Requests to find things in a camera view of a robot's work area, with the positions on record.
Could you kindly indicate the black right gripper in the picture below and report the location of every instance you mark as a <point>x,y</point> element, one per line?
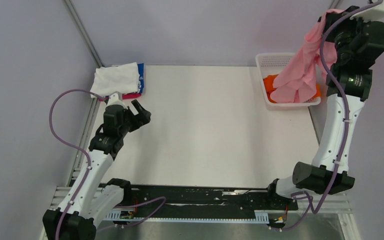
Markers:
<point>329,28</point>

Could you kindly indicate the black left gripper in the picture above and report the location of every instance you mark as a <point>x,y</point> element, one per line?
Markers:
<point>138,120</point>

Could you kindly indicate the pink t-shirt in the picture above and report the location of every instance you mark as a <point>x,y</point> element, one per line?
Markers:
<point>296,83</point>

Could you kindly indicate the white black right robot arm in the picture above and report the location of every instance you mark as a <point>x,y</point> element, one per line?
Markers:
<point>349,81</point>

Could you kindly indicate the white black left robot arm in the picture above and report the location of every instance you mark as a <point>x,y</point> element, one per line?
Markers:
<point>79,214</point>

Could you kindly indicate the magenta folded t-shirt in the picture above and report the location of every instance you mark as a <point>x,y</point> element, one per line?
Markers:
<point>130,96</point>

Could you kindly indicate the white folded t-shirt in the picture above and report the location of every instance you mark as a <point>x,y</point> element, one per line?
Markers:
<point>123,79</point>

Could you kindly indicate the blue folded t-shirt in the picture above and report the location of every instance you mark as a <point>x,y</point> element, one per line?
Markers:
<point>141,79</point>

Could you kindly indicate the white plastic basket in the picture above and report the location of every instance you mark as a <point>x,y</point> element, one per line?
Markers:
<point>272,64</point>

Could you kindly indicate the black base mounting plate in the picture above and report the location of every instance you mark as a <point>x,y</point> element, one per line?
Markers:
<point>197,202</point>

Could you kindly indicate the orange t-shirt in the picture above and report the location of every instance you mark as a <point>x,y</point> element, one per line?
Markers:
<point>268,86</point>

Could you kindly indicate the silver aluminium frame post right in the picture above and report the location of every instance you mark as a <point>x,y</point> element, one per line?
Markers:
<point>334,4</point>

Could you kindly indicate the silver aluminium frame post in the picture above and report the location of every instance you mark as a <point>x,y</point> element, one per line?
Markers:
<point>73,13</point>
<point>334,4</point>

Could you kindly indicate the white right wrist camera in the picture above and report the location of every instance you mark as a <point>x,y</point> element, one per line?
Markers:
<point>372,12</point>

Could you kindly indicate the silver aluminium frame post left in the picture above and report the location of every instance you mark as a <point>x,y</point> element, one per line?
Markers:
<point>73,13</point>

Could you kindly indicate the silver aluminium front rail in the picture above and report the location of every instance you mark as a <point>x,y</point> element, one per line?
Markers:
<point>336,204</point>

